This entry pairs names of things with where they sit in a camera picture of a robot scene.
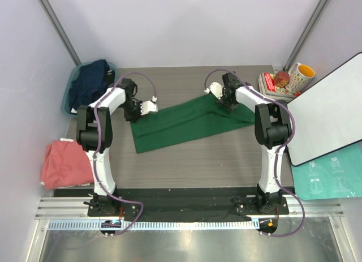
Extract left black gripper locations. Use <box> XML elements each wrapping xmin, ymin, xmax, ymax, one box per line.
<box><xmin>120</xmin><ymin>101</ymin><xmax>146</xmax><ymax>123</ymax></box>

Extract green t shirt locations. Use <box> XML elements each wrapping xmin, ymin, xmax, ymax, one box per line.
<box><xmin>131</xmin><ymin>95</ymin><xmax>255</xmax><ymax>153</ymax></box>

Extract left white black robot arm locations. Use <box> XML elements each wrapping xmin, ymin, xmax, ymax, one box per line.
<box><xmin>76</xmin><ymin>78</ymin><xmax>142</xmax><ymax>217</ymax></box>

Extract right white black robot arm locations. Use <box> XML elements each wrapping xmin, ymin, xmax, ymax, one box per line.
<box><xmin>218</xmin><ymin>73</ymin><xmax>292</xmax><ymax>214</ymax></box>

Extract stack of books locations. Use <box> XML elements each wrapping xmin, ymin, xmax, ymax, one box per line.
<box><xmin>258</xmin><ymin>72</ymin><xmax>301</xmax><ymax>102</ymax></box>

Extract navy blue t shirt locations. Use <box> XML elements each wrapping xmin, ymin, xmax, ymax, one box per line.
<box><xmin>68</xmin><ymin>59</ymin><xmax>115</xmax><ymax>114</ymax></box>

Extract red small box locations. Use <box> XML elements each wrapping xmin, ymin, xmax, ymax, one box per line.
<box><xmin>273</xmin><ymin>71</ymin><xmax>290</xmax><ymax>88</ymax></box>

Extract teal plastic basket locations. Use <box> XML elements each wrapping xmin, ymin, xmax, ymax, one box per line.
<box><xmin>61</xmin><ymin>62</ymin><xmax>118</xmax><ymax>117</ymax></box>

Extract white mug yellow inside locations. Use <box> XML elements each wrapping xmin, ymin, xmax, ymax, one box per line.
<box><xmin>285</xmin><ymin>62</ymin><xmax>315</xmax><ymax>93</ymax></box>

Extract pink folded t shirt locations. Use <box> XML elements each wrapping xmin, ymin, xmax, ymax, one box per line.
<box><xmin>40</xmin><ymin>138</ymin><xmax>94</xmax><ymax>190</ymax></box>

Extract white board black rim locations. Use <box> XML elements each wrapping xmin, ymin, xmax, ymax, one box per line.
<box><xmin>287</xmin><ymin>53</ymin><xmax>361</xmax><ymax>166</ymax></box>

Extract teal folding board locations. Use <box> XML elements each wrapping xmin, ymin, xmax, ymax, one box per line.
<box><xmin>291</xmin><ymin>143</ymin><xmax>361</xmax><ymax>200</ymax></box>

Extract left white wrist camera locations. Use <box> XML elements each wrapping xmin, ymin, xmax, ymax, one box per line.
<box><xmin>140</xmin><ymin>96</ymin><xmax>158</xmax><ymax>116</ymax></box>

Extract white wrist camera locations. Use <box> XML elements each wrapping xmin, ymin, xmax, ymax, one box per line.
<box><xmin>140</xmin><ymin>96</ymin><xmax>158</xmax><ymax>116</ymax></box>
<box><xmin>204</xmin><ymin>82</ymin><xmax>224</xmax><ymax>100</ymax></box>

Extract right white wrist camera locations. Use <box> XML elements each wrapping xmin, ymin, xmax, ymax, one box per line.
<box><xmin>204</xmin><ymin>82</ymin><xmax>224</xmax><ymax>100</ymax></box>

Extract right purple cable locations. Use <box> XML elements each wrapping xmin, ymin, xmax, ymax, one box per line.
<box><xmin>203</xmin><ymin>69</ymin><xmax>305</xmax><ymax>238</ymax></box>

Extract purple cable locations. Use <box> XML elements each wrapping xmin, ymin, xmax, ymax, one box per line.
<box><xmin>84</xmin><ymin>71</ymin><xmax>159</xmax><ymax>236</ymax></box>
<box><xmin>203</xmin><ymin>69</ymin><xmax>305</xmax><ymax>238</ymax></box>

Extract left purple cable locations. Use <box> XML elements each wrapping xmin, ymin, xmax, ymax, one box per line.
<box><xmin>84</xmin><ymin>71</ymin><xmax>159</xmax><ymax>236</ymax></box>

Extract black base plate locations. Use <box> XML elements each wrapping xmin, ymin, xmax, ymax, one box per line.
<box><xmin>53</xmin><ymin>187</ymin><xmax>290</xmax><ymax>222</ymax></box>

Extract left aluminium frame post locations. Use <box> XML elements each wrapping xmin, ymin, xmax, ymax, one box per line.
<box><xmin>38</xmin><ymin>0</ymin><xmax>81</xmax><ymax>65</ymax></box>

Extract aluminium frame post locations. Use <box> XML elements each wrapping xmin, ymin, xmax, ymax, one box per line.
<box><xmin>38</xmin><ymin>0</ymin><xmax>81</xmax><ymax>65</ymax></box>
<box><xmin>283</xmin><ymin>0</ymin><xmax>330</xmax><ymax>71</ymax></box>

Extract slotted cable duct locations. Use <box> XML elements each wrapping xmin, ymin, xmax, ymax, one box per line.
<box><xmin>48</xmin><ymin>218</ymin><xmax>260</xmax><ymax>231</ymax></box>

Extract aluminium rail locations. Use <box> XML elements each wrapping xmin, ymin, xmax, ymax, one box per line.
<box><xmin>35</xmin><ymin>197</ymin><xmax>344</xmax><ymax>220</ymax></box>

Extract right aluminium frame post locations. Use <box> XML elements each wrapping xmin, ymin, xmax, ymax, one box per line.
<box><xmin>283</xmin><ymin>0</ymin><xmax>330</xmax><ymax>71</ymax></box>

